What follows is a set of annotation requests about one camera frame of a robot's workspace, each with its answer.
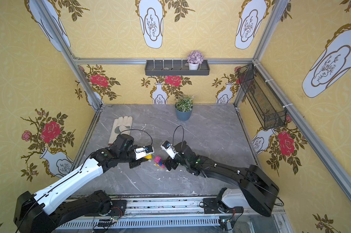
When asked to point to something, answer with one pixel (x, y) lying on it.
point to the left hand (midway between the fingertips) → (147, 154)
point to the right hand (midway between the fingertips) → (167, 155)
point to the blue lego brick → (160, 163)
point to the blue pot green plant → (183, 107)
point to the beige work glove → (122, 125)
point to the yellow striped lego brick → (158, 165)
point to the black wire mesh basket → (270, 116)
